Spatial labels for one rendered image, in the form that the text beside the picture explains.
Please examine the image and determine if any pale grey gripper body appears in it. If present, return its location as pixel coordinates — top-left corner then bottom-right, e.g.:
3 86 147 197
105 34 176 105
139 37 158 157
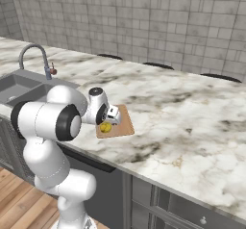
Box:
109 112 124 126

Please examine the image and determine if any wooden cutting board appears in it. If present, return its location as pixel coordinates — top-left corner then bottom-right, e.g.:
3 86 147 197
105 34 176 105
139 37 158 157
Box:
95 103 135 140

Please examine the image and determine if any yellow fish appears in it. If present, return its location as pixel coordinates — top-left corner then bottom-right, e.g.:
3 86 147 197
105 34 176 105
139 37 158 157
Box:
99 122 113 135

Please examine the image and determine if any black stool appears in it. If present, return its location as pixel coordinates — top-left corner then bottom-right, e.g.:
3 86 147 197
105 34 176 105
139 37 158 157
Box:
142 62 175 71
96 53 124 61
200 72 243 84

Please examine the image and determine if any dark grey dishwasher front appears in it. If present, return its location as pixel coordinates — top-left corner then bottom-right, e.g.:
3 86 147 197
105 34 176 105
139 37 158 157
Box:
57 141 125 229

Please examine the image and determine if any grey narrow cupboard door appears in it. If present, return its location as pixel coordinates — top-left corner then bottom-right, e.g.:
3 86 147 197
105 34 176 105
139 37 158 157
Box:
130 175 159 229

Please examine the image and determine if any grey curved tap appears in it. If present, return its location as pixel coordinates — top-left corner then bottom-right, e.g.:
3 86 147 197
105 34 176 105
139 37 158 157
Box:
18 43 59 81

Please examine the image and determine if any grey double sink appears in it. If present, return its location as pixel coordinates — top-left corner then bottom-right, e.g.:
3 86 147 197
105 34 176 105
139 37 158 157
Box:
0 68 82 109

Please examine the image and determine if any grey drawer front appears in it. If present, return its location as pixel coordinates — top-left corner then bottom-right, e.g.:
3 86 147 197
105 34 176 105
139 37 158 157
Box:
166 192 246 229

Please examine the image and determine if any black dishwasher handle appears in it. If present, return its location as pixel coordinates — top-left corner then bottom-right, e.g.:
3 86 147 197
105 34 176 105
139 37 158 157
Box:
61 144 117 174

